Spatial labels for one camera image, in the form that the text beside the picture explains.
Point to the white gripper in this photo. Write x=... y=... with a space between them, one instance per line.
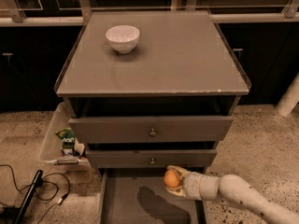
x=193 y=184

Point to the orange fruit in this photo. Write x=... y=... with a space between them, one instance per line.
x=171 y=179

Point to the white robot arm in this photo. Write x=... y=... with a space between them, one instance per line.
x=229 y=190

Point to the grey middle drawer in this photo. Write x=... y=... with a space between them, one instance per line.
x=151 y=158

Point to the grey drawer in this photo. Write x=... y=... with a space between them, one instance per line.
x=150 y=129
x=151 y=158
x=138 y=196

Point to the grey bottom drawer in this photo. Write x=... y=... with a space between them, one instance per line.
x=138 y=196

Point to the grey top drawer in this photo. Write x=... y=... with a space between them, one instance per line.
x=150 y=129

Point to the grey drawer cabinet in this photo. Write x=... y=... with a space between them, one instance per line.
x=181 y=66

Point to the green snack bag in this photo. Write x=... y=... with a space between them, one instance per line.
x=67 y=138

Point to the clear plastic bin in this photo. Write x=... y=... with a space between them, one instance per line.
x=52 y=152

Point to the white ceramic bowl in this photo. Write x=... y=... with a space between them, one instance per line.
x=123 y=38

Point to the black bar on floor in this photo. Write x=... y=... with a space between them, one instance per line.
x=28 y=197

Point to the white pipe post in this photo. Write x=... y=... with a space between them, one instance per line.
x=290 y=99

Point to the metal window rail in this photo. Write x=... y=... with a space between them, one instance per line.
x=75 y=12

